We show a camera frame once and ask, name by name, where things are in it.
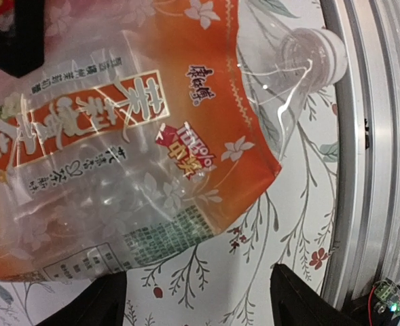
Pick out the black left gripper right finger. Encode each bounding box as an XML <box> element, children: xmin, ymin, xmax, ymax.
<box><xmin>38</xmin><ymin>272</ymin><xmax>127</xmax><ymax>326</ymax></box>

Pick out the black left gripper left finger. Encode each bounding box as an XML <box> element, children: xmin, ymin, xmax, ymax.
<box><xmin>0</xmin><ymin>13</ymin><xmax>45</xmax><ymax>77</ymax></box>

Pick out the large orange-label plastic bottle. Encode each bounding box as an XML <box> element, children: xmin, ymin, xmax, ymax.
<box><xmin>0</xmin><ymin>1</ymin><xmax>329</xmax><ymax>282</ymax></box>

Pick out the white bottle cap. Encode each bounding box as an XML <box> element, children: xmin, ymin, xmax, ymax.
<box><xmin>313</xmin><ymin>29</ymin><xmax>348</xmax><ymax>86</ymax></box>

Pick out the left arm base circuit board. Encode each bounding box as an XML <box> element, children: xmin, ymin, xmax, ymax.
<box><xmin>371</xmin><ymin>278</ymin><xmax>400</xmax><ymax>320</ymax></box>

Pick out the floral patterned table mat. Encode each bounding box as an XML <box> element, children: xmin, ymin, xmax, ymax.
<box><xmin>0</xmin><ymin>1</ymin><xmax>338</xmax><ymax>325</ymax></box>

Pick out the aluminium front rail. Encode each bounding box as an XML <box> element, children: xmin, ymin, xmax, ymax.
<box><xmin>321</xmin><ymin>1</ymin><xmax>400</xmax><ymax>309</ymax></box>

